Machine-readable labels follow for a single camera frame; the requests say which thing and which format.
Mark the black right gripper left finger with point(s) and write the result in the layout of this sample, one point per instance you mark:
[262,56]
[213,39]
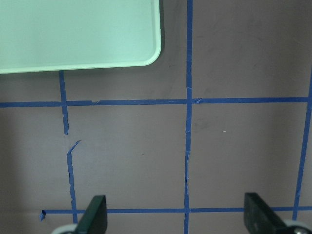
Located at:
[94,220]

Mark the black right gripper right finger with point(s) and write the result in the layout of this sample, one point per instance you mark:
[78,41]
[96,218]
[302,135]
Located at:
[259,218]

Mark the mint green plastic tray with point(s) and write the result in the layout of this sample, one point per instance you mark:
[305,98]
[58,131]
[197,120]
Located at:
[53,35]

